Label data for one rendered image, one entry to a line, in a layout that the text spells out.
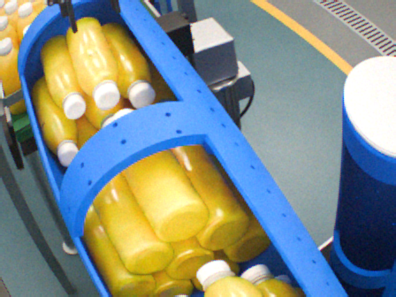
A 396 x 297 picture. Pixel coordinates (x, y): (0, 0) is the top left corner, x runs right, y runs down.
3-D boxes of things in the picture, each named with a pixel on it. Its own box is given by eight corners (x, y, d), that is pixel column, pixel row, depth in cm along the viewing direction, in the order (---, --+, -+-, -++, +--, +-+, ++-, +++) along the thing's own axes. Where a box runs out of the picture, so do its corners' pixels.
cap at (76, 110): (69, 91, 106) (72, 97, 105) (87, 95, 109) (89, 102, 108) (59, 110, 108) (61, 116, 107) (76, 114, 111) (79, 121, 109)
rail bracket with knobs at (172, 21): (156, 73, 142) (149, 38, 135) (145, 56, 147) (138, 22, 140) (201, 56, 144) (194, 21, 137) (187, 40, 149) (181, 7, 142)
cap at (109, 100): (118, 95, 105) (121, 102, 104) (95, 105, 104) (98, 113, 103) (114, 78, 102) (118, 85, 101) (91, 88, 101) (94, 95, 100)
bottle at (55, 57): (50, 31, 117) (67, 82, 105) (77, 37, 121) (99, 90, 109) (34, 60, 120) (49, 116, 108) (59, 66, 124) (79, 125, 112)
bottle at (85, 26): (102, 36, 118) (130, 99, 106) (67, 51, 117) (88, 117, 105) (97, 11, 112) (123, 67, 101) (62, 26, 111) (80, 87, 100)
